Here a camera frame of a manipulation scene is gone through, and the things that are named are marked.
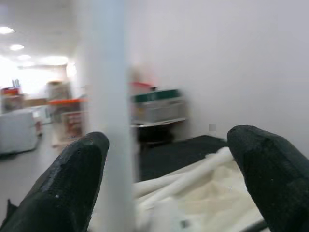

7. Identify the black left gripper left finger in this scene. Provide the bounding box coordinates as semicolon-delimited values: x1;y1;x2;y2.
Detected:
0;131;111;232

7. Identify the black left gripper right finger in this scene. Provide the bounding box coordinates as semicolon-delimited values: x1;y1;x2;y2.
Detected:
226;124;309;232

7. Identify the white plastic children table top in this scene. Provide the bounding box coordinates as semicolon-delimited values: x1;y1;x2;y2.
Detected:
132;145;265;232

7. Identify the red printed carton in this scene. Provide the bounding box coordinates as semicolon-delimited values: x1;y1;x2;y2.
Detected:
61;112;84;136

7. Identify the white cabinet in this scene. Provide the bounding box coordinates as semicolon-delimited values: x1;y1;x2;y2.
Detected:
0;107;41;155

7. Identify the orange lid storage box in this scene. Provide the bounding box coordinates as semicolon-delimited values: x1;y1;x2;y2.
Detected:
47;98;89;107

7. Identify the brown cardboard box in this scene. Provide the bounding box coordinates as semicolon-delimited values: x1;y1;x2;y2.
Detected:
47;81;72;100

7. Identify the black metal wok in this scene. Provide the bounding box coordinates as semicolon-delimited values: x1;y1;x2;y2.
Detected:
136;122;176;145

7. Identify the black tablecloth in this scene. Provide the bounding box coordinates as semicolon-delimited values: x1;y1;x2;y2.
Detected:
137;134;230;182

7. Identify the clear storage box green lid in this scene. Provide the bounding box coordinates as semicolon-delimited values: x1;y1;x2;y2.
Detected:
131;88;187;124

